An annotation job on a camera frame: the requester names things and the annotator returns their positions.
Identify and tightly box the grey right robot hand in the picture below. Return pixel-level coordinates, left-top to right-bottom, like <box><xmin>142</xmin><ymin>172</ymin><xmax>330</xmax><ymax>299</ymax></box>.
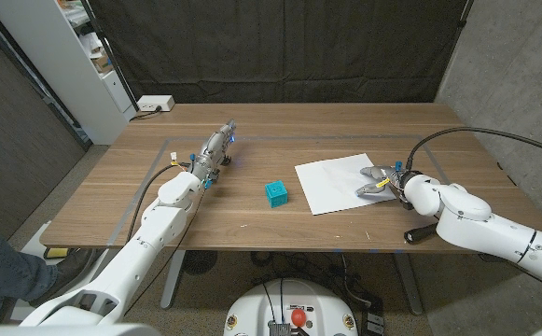
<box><xmin>354</xmin><ymin>162</ymin><xmax>411</xmax><ymax>203</ymax></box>

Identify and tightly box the small cardboard box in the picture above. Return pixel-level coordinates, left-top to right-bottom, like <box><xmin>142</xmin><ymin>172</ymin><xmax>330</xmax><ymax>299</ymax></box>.
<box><xmin>90</xmin><ymin>53</ymin><xmax>115</xmax><ymax>75</ymax></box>

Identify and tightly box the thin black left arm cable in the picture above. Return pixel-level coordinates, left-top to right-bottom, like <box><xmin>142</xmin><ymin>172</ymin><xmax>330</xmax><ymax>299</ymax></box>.
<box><xmin>122</xmin><ymin>188</ymin><xmax>206</xmax><ymax>317</ymax></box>

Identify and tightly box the black power cord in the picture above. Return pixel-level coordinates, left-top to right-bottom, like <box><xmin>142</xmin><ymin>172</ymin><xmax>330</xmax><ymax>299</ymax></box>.
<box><xmin>129</xmin><ymin>105</ymin><xmax>163</xmax><ymax>122</ymax></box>

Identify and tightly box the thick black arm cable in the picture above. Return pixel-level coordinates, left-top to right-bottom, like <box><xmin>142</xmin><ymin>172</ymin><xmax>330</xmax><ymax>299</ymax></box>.
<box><xmin>124</xmin><ymin>161</ymin><xmax>195</xmax><ymax>245</ymax></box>
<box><xmin>405</xmin><ymin>125</ymin><xmax>542</xmax><ymax>172</ymax></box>

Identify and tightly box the teal cube block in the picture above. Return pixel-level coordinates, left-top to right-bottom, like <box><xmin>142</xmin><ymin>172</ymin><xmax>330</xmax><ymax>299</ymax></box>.
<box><xmin>264</xmin><ymin>179</ymin><xmax>289</xmax><ymax>209</ymax></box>

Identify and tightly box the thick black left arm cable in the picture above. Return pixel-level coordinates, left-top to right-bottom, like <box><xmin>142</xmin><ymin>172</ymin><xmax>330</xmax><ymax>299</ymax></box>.
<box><xmin>124</xmin><ymin>161</ymin><xmax>195</xmax><ymax>245</ymax></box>

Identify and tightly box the white power outlet box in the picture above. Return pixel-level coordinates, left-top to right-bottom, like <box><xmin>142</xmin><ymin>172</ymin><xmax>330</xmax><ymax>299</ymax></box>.
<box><xmin>136</xmin><ymin>94</ymin><xmax>176</xmax><ymax>113</ymax></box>

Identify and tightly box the black floor cable tangle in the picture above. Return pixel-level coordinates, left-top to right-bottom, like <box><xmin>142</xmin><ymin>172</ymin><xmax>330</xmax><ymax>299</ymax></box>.
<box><xmin>250</xmin><ymin>251</ymin><xmax>369</xmax><ymax>309</ymax></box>

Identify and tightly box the black ribbed round object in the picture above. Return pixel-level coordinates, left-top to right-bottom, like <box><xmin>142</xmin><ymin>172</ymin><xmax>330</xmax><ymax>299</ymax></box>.
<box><xmin>181</xmin><ymin>250</ymin><xmax>218</xmax><ymax>276</ymax></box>

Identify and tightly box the black backdrop stand pole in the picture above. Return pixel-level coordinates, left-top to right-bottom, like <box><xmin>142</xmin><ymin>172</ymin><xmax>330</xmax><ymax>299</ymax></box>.
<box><xmin>456</xmin><ymin>0</ymin><xmax>475</xmax><ymax>29</ymax></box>
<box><xmin>81</xmin><ymin>0</ymin><xmax>140</xmax><ymax>113</ymax></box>

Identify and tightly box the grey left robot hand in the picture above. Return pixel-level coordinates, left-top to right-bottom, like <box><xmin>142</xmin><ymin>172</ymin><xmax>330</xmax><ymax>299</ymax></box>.
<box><xmin>189</xmin><ymin>118</ymin><xmax>238</xmax><ymax>187</ymax></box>

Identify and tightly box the person leg in jeans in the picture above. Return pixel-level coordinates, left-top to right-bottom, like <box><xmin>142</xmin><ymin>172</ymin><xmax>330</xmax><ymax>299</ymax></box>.
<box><xmin>0</xmin><ymin>207</ymin><xmax>60</xmax><ymax>326</ymax></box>

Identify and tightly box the white robot torso base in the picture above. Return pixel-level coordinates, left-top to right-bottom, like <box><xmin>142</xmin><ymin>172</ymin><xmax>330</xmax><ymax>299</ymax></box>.
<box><xmin>223</xmin><ymin>278</ymin><xmax>359</xmax><ymax>336</ymax></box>

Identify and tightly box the white paper sheet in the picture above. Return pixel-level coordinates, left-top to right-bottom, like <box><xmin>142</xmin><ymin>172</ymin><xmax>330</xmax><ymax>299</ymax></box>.
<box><xmin>294</xmin><ymin>152</ymin><xmax>397</xmax><ymax>217</ymax></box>

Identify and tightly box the black floor power strip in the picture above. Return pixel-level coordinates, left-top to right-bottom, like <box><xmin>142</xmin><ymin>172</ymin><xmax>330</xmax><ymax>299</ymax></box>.
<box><xmin>361</xmin><ymin>298</ymin><xmax>386</xmax><ymax>336</ymax></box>

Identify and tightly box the black fabric backdrop curtain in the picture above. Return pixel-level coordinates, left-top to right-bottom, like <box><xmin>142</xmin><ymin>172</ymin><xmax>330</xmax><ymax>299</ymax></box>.
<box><xmin>86</xmin><ymin>0</ymin><xmax>475</xmax><ymax>105</ymax></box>

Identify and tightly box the black table crank handle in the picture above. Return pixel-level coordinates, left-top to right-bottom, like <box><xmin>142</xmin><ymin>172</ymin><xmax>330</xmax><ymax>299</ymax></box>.
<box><xmin>403</xmin><ymin>222</ymin><xmax>439</xmax><ymax>245</ymax></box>

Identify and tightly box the white shelf cabinet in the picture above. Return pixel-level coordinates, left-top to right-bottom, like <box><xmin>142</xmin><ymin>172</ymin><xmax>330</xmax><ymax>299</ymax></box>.
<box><xmin>0</xmin><ymin>0</ymin><xmax>137</xmax><ymax>146</ymax></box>

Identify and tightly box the dark person shoe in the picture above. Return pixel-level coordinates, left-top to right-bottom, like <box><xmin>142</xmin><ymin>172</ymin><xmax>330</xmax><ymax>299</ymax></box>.
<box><xmin>28</xmin><ymin>247</ymin><xmax>106</xmax><ymax>309</ymax></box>

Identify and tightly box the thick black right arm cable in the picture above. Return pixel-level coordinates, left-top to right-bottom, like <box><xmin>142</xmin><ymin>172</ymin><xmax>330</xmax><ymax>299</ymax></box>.
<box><xmin>405</xmin><ymin>125</ymin><xmax>542</xmax><ymax>172</ymax></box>

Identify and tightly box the grey metal table leg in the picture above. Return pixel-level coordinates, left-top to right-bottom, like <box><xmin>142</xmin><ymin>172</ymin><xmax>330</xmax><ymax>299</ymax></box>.
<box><xmin>160</xmin><ymin>250</ymin><xmax>187</xmax><ymax>310</ymax></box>
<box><xmin>394</xmin><ymin>253</ymin><xmax>424</xmax><ymax>316</ymax></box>

